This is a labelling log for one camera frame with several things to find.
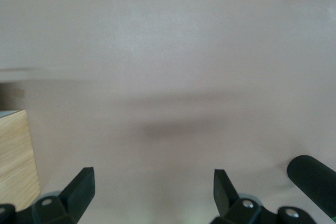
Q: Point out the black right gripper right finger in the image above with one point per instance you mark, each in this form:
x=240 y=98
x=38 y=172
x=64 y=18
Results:
x=225 y=197

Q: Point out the light wooden drawer cabinet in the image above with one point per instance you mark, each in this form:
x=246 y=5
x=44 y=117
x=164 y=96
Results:
x=15 y=158

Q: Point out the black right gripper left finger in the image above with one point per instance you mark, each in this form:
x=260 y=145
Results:
x=76 y=195

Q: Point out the black ribbed cylinder vase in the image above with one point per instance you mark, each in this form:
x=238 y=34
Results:
x=312 y=179

